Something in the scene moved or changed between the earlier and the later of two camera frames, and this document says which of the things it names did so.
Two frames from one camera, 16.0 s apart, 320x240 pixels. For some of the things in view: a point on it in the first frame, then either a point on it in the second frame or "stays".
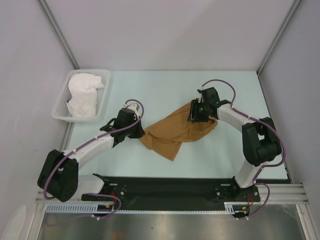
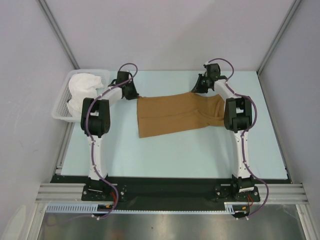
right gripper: x=194 y=114 -> x=198 y=88
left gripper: x=139 y=132 -> x=134 y=95
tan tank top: x=165 y=138 -> x=157 y=115
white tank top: x=83 y=87 stays
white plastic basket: x=61 y=111 stays
